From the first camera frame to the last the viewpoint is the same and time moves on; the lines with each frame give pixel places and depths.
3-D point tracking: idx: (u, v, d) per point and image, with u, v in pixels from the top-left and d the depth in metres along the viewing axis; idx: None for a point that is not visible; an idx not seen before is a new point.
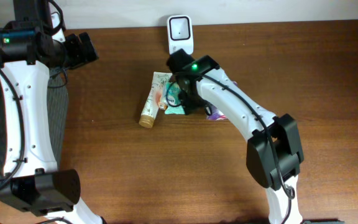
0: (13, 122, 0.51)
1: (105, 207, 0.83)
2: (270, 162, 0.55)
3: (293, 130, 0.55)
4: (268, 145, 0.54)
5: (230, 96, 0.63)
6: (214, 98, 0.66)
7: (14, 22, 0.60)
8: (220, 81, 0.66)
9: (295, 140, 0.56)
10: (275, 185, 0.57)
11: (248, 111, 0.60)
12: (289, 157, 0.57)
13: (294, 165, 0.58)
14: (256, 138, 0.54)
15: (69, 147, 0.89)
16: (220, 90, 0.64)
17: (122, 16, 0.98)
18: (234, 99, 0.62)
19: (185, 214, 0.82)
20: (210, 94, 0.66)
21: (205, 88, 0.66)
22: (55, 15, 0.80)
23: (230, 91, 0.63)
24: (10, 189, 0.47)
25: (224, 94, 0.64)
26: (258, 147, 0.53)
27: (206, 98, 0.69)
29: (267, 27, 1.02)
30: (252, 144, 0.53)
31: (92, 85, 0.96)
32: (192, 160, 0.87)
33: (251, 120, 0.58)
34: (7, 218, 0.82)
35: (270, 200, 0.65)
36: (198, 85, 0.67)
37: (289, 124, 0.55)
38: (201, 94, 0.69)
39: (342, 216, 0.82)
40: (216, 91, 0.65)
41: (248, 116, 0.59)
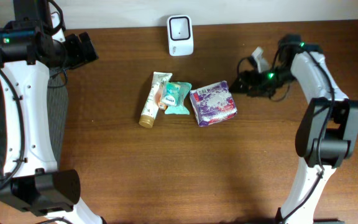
0: (13, 122, 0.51)
1: (105, 207, 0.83)
2: (317, 130, 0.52)
3: (355, 114, 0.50)
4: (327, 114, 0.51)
5: (317, 71, 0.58)
6: (301, 70, 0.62)
7: (13, 22, 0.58)
8: (316, 56, 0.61)
9: (355, 127, 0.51)
10: (311, 159, 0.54)
11: (326, 85, 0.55)
12: (337, 145, 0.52)
13: (339, 157, 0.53)
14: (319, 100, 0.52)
15: (69, 147, 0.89)
16: (312, 65, 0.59)
17: (122, 16, 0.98)
18: (318, 74, 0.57)
19: (185, 214, 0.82)
20: (301, 67, 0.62)
21: (301, 60, 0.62)
22: (55, 15, 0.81)
23: (321, 68, 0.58)
24: (10, 189, 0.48)
25: (312, 68, 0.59)
26: (317, 107, 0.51)
27: (296, 73, 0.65)
29: (267, 27, 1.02)
30: (314, 102, 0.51)
31: (92, 85, 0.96)
32: (192, 160, 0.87)
33: (324, 92, 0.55)
34: (7, 218, 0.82)
35: (296, 179, 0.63)
36: (296, 56, 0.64)
37: (356, 106, 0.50)
38: (294, 70, 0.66)
39: (342, 216, 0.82)
40: (309, 65, 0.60)
41: (324, 88, 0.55)
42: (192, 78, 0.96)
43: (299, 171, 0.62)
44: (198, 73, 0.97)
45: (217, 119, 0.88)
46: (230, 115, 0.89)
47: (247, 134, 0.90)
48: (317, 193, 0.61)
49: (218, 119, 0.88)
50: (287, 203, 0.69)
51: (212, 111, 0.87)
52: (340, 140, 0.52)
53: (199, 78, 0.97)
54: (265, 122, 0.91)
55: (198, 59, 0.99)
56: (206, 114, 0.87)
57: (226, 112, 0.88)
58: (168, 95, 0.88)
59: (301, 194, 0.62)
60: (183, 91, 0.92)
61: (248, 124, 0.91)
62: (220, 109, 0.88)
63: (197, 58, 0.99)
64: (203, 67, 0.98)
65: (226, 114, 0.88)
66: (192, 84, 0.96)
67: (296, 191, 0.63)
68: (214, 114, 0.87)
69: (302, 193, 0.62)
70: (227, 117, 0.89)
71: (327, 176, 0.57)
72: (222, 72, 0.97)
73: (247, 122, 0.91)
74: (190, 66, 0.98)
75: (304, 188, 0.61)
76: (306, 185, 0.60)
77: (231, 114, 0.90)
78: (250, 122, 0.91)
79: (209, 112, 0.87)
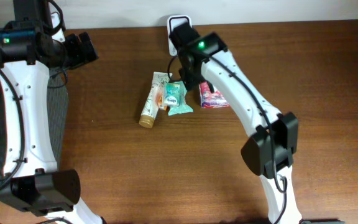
0: (13, 122, 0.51)
1: (105, 207, 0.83)
2: (265, 155, 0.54)
3: (291, 129, 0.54)
4: (268, 141, 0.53)
5: (237, 83, 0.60)
6: (220, 84, 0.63)
7: (13, 22, 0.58)
8: (222, 61, 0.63)
9: (294, 136, 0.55)
10: (268, 176, 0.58)
11: (255, 105, 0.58)
12: (283, 152, 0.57)
13: (288, 157, 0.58)
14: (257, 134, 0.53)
15: (69, 147, 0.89)
16: (227, 76, 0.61)
17: (123, 16, 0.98)
18: (241, 89, 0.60)
19: (185, 214, 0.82)
20: (214, 79, 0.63)
21: (212, 71, 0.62)
22: (55, 15, 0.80)
23: (238, 78, 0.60)
24: (10, 189, 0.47)
25: (230, 83, 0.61)
26: (259, 142, 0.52)
27: (209, 79, 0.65)
29: (266, 27, 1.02)
30: (253, 139, 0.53)
31: (91, 85, 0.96)
32: (192, 160, 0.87)
33: (256, 114, 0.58)
34: (7, 218, 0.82)
35: (267, 192, 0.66)
36: (203, 66, 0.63)
37: (291, 121, 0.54)
38: (204, 73, 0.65)
39: (342, 216, 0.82)
40: (223, 77, 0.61)
41: (253, 109, 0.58)
42: None
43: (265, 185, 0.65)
44: None
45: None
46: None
47: (247, 134, 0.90)
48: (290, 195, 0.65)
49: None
50: (271, 211, 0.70)
51: (216, 102, 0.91)
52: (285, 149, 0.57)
53: None
54: None
55: None
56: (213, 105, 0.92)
57: (202, 85, 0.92)
58: (168, 96, 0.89)
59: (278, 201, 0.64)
60: (183, 90, 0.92)
61: None
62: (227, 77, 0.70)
63: None
64: None
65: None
66: (193, 84, 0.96)
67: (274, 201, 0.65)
68: (222, 102, 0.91)
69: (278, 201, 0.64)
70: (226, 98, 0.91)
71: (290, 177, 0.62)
72: None
73: None
74: None
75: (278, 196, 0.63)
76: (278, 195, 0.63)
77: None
78: None
79: (212, 104, 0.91)
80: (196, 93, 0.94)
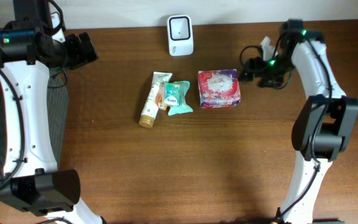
0: (13, 122, 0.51)
1: (105, 207, 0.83)
2: (312, 126, 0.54)
3: (350, 112, 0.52)
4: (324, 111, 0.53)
5: (316, 63, 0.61)
6: (303, 62, 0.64)
7: (13, 22, 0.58)
8: (314, 44, 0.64)
9: (350, 125, 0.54)
10: (306, 152, 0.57)
11: (326, 83, 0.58)
12: (331, 138, 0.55)
13: (333, 148, 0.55)
14: (316, 97, 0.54)
15: (69, 147, 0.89)
16: (312, 57, 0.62)
17: (122, 16, 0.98)
18: (317, 68, 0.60)
19: (185, 214, 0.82)
20: (302, 58, 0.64)
21: (302, 50, 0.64)
22: (55, 15, 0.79)
23: (321, 61, 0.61)
24: (10, 189, 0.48)
25: (312, 61, 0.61)
26: (314, 104, 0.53)
27: (296, 63, 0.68)
29: (267, 27, 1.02)
30: (311, 99, 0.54)
31: (92, 85, 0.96)
32: (192, 160, 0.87)
33: (322, 88, 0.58)
34: (7, 218, 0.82)
35: (295, 175, 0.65)
36: (297, 46, 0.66)
37: (353, 104, 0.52)
38: (294, 57, 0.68)
39: (342, 216, 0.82)
40: (309, 56, 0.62)
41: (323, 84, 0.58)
42: (192, 78, 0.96)
43: (298, 165, 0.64)
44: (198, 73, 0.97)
45: (237, 96, 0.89)
46: (207, 78, 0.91)
47: (247, 134, 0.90)
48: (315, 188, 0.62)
49: (238, 95, 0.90)
50: (286, 201, 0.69)
51: (216, 102, 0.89)
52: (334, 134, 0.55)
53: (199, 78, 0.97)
54: (265, 122, 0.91)
55: (198, 58, 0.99)
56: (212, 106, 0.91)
57: (201, 86, 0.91)
58: (168, 96, 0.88)
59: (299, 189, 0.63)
60: (183, 89, 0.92)
61: (248, 125, 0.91)
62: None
63: (197, 58, 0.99)
64: (203, 68, 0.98)
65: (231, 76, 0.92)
66: (193, 84, 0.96)
67: (295, 187, 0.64)
68: (221, 103, 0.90)
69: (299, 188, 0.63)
70: (225, 98, 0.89)
71: (324, 170, 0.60)
72: None
73: (247, 122, 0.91)
74: (190, 66, 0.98)
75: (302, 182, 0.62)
76: (304, 180, 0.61)
77: (232, 70, 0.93)
78: (251, 122, 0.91)
79: (212, 104, 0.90)
80: (196, 93, 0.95)
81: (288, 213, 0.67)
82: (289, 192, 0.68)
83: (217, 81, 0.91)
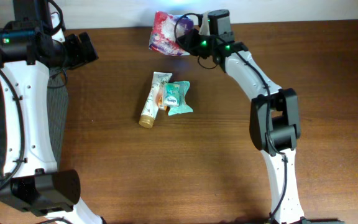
0: (13, 122, 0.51)
1: (105, 207, 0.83)
2: (265, 124, 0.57)
3: (292, 102, 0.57)
4: (266, 108, 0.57)
5: (249, 69, 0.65)
6: (237, 71, 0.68)
7: (13, 22, 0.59)
8: (244, 55, 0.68)
9: (296, 112, 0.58)
10: (269, 150, 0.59)
11: (261, 84, 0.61)
12: (284, 129, 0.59)
13: (290, 137, 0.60)
14: (258, 99, 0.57)
15: (69, 147, 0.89)
16: (243, 65, 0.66)
17: (123, 16, 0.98)
18: (251, 73, 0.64)
19: (185, 214, 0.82)
20: (235, 69, 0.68)
21: (232, 61, 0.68)
22: (55, 15, 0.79)
23: (250, 66, 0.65)
24: (10, 189, 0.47)
25: (245, 68, 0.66)
26: (257, 105, 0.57)
27: (232, 74, 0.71)
29: (266, 27, 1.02)
30: (253, 102, 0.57)
31: (92, 85, 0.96)
32: (192, 160, 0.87)
33: (259, 88, 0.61)
34: (7, 218, 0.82)
35: (269, 175, 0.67)
36: (227, 60, 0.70)
37: (289, 94, 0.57)
38: (227, 70, 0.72)
39: (342, 216, 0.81)
40: (240, 65, 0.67)
41: (258, 84, 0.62)
42: (192, 78, 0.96)
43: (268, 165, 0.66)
44: (198, 73, 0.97)
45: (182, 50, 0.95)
46: (163, 20, 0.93)
47: (246, 134, 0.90)
48: (291, 178, 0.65)
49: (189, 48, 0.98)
50: (273, 199, 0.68)
51: (163, 47, 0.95)
52: (285, 126, 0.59)
53: (199, 79, 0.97)
54: None
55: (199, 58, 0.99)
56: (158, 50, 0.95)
57: (155, 25, 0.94)
58: (168, 96, 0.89)
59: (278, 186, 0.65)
60: (183, 89, 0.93)
61: (248, 124, 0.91)
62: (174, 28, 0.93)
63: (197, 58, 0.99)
64: (203, 68, 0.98)
65: (186, 30, 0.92)
66: (193, 84, 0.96)
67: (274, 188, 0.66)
68: (169, 50, 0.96)
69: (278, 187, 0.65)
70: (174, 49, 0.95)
71: (292, 160, 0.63)
72: (222, 73, 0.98)
73: (247, 122, 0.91)
74: (189, 66, 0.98)
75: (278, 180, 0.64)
76: (279, 175, 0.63)
77: (189, 21, 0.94)
78: None
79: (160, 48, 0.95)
80: (196, 93, 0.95)
81: (278, 212, 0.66)
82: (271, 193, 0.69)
83: (171, 28, 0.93)
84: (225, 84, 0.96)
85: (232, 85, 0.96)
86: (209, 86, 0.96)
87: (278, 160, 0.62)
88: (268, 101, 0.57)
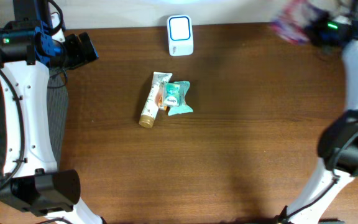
0: (13, 122, 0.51)
1: (106, 207, 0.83)
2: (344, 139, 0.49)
3: None
4: (356, 127, 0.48)
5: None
6: (355, 61, 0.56)
7: (13, 22, 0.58)
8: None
9: None
10: (328, 162, 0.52)
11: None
12: None
13: None
14: (355, 114, 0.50)
15: (69, 147, 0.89)
16: None
17: (122, 16, 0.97)
18: None
19: (185, 213, 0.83)
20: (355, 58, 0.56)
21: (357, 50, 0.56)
22: (55, 15, 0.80)
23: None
24: (10, 189, 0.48)
25: None
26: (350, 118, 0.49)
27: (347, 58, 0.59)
29: (268, 27, 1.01)
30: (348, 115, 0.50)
31: (92, 85, 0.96)
32: (192, 160, 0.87)
33: None
34: (7, 218, 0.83)
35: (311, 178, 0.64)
36: (352, 44, 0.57)
37: None
38: (345, 54, 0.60)
39: (342, 216, 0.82)
40: None
41: None
42: (192, 78, 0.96)
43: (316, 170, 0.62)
44: (198, 73, 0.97)
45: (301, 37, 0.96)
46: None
47: (247, 134, 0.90)
48: (330, 196, 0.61)
49: (287, 28, 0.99)
50: (296, 202, 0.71)
51: (284, 27, 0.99)
52: None
53: (199, 79, 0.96)
54: (265, 122, 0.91)
55: (199, 58, 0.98)
56: (277, 34, 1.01)
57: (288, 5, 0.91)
58: (168, 96, 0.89)
59: (312, 192, 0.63)
60: (183, 89, 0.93)
61: (248, 125, 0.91)
62: (303, 12, 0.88)
63: (198, 58, 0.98)
64: (203, 67, 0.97)
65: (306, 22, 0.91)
66: (193, 84, 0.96)
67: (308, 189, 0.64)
68: (290, 32, 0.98)
69: (311, 193, 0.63)
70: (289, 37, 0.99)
71: (343, 183, 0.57)
72: (222, 72, 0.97)
73: (248, 122, 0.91)
74: (189, 66, 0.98)
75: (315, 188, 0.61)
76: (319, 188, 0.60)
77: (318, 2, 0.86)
78: (251, 122, 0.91)
79: (279, 29, 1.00)
80: (197, 93, 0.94)
81: (294, 214, 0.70)
82: (302, 193, 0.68)
83: (301, 12, 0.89)
84: (226, 84, 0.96)
85: (232, 85, 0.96)
86: (209, 86, 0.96)
87: (329, 177, 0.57)
88: None
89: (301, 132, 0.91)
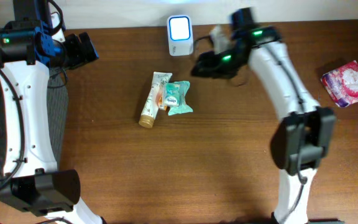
0: (13, 122, 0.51)
1: (106, 207, 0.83)
2: (295, 145, 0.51)
3: (330, 123, 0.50)
4: (300, 129, 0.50)
5: (281, 71, 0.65)
6: (267, 71, 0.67)
7: (13, 22, 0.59)
8: (272, 48, 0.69)
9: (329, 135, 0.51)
10: (291, 169, 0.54)
11: (294, 95, 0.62)
12: (313, 151, 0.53)
13: (316, 158, 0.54)
14: (290, 118, 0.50)
15: (69, 147, 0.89)
16: (275, 65, 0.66)
17: (122, 16, 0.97)
18: (284, 79, 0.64)
19: (185, 214, 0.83)
20: (263, 66, 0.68)
21: (261, 57, 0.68)
22: (55, 15, 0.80)
23: (284, 68, 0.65)
24: (10, 189, 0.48)
25: (277, 70, 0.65)
26: (291, 127, 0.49)
27: (257, 69, 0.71)
29: (268, 27, 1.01)
30: (285, 123, 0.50)
31: (92, 85, 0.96)
32: (192, 160, 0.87)
33: (293, 101, 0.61)
34: (7, 218, 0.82)
35: (281, 186, 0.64)
36: (255, 51, 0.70)
37: (329, 115, 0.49)
38: (252, 63, 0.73)
39: (342, 216, 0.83)
40: (271, 63, 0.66)
41: (291, 96, 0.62)
42: (193, 78, 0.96)
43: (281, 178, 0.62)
44: None
45: (346, 100, 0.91)
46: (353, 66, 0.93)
47: (247, 134, 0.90)
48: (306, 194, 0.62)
49: (335, 85, 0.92)
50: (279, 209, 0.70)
51: (332, 83, 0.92)
52: (314, 145, 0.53)
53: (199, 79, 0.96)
54: (265, 122, 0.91)
55: None
56: (325, 88, 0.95)
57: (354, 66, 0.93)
58: (168, 96, 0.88)
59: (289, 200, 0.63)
60: (183, 89, 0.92)
61: (248, 125, 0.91)
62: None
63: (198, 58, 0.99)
64: None
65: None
66: (194, 84, 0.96)
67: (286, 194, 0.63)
68: (337, 90, 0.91)
69: (291, 198, 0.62)
70: (332, 90, 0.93)
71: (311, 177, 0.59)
72: None
73: (247, 122, 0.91)
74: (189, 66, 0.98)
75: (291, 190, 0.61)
76: (293, 191, 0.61)
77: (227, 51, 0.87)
78: (250, 122, 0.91)
79: (329, 85, 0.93)
80: (197, 93, 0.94)
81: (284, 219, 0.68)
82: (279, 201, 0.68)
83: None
84: (226, 84, 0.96)
85: (232, 84, 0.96)
86: (209, 86, 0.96)
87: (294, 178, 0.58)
88: (302, 122, 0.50)
89: None
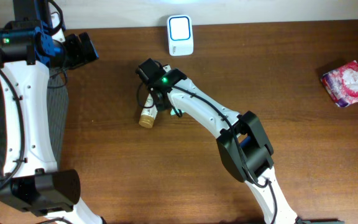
0: (13, 122, 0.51)
1: (106, 207, 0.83)
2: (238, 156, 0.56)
3: (256, 124, 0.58)
4: (234, 144, 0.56)
5: (198, 101, 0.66)
6: (188, 106, 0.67)
7: (13, 22, 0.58)
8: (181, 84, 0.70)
9: (262, 133, 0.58)
10: (250, 180, 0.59)
11: (215, 114, 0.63)
12: (260, 153, 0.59)
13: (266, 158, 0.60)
14: (222, 137, 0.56)
15: (69, 147, 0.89)
16: (189, 98, 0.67)
17: (122, 16, 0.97)
18: (201, 106, 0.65)
19: (185, 214, 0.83)
20: (182, 104, 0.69)
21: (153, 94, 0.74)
22: (55, 15, 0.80)
23: (197, 96, 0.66)
24: (10, 189, 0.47)
25: (192, 102, 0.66)
26: (226, 145, 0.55)
27: (178, 106, 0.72)
29: (267, 27, 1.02)
30: (220, 143, 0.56)
31: (91, 85, 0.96)
32: (192, 160, 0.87)
33: (218, 121, 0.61)
34: (7, 218, 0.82)
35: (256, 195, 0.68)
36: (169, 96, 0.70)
37: (252, 119, 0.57)
38: (174, 103, 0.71)
39: (342, 216, 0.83)
40: (186, 99, 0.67)
41: (215, 117, 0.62)
42: (193, 78, 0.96)
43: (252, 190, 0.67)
44: (198, 73, 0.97)
45: (347, 100, 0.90)
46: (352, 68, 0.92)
47: None
48: (278, 191, 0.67)
49: (335, 85, 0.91)
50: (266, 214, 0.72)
51: (332, 83, 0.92)
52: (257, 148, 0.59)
53: (200, 79, 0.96)
54: (265, 122, 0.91)
55: (199, 58, 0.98)
56: (326, 88, 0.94)
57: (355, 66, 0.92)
58: None
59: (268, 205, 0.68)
60: None
61: None
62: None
63: (198, 58, 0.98)
64: (203, 68, 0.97)
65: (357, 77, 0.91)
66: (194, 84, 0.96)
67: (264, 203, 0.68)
68: (338, 90, 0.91)
69: (268, 201, 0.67)
70: (332, 89, 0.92)
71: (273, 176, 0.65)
72: (222, 73, 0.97)
73: None
74: (190, 66, 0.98)
75: (265, 197, 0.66)
76: (266, 195, 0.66)
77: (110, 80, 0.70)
78: None
79: (329, 85, 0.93)
80: None
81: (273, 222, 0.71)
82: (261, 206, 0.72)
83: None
84: (226, 84, 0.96)
85: (232, 85, 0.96)
86: (209, 86, 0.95)
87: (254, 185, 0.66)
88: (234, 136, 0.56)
89: (301, 132, 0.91)
